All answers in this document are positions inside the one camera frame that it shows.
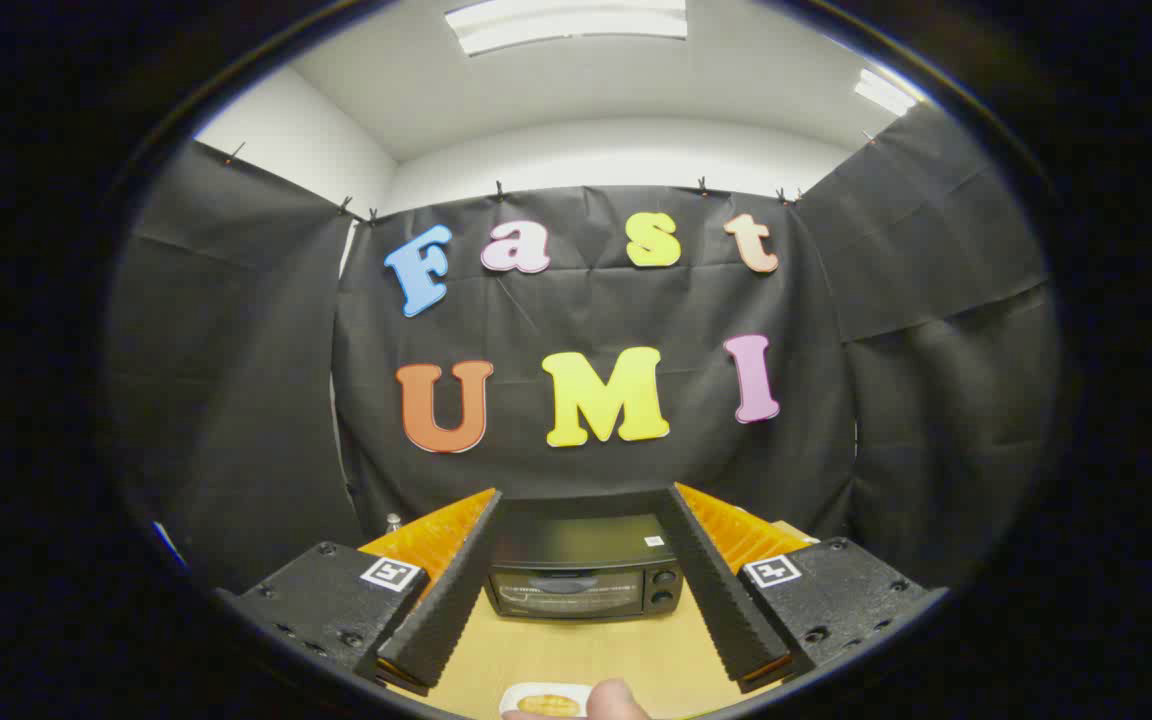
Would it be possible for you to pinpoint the white rectangular plate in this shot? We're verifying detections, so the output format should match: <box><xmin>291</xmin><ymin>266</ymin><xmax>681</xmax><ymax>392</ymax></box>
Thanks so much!
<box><xmin>499</xmin><ymin>683</ymin><xmax>594</xmax><ymax>720</ymax></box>

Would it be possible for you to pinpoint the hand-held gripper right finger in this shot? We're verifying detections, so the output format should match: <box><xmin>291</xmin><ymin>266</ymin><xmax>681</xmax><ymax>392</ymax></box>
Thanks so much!
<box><xmin>661</xmin><ymin>483</ymin><xmax>947</xmax><ymax>694</ymax></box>

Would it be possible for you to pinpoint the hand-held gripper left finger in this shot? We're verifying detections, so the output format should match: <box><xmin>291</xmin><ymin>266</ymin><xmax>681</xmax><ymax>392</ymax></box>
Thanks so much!
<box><xmin>219</xmin><ymin>488</ymin><xmax>504</xmax><ymax>698</ymax></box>

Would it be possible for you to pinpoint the black toaster oven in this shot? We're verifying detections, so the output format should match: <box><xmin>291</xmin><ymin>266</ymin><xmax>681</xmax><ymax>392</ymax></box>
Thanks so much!
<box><xmin>484</xmin><ymin>495</ymin><xmax>685</xmax><ymax>622</ymax></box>

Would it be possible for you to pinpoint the long ceiling light panel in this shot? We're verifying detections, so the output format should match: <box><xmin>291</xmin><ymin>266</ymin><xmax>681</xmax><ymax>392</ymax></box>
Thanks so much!
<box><xmin>444</xmin><ymin>0</ymin><xmax>689</xmax><ymax>57</ymax></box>

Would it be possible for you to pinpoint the small ceiling light panel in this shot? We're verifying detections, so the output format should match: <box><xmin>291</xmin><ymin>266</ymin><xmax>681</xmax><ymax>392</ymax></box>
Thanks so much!
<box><xmin>854</xmin><ymin>68</ymin><xmax>922</xmax><ymax>117</ymax></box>

